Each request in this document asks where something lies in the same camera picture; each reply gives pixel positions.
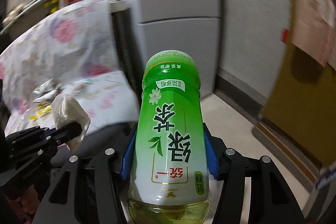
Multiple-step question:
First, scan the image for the yellow snack wrapper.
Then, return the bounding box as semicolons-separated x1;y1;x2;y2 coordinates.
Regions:
29;105;52;121

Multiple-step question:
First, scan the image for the green tea bottle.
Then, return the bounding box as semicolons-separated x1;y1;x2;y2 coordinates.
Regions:
127;50;210;223

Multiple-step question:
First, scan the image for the white tissue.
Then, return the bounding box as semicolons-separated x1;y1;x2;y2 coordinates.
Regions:
51;94;91;152

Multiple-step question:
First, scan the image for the yellow wooden door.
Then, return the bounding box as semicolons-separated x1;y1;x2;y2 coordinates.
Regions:
263;30;335;167

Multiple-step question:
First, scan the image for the floral cloth cover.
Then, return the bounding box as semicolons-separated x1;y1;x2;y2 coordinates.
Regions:
1;0;139;134

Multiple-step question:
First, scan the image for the grey refrigerator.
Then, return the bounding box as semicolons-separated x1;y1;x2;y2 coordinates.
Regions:
125;0;222;97

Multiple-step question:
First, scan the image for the hanging pink white cloth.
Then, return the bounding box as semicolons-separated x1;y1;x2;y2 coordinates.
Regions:
290;0;335;68

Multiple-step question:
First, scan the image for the metal spice rack shelf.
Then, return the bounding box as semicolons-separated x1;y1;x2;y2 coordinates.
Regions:
0;0;79;36

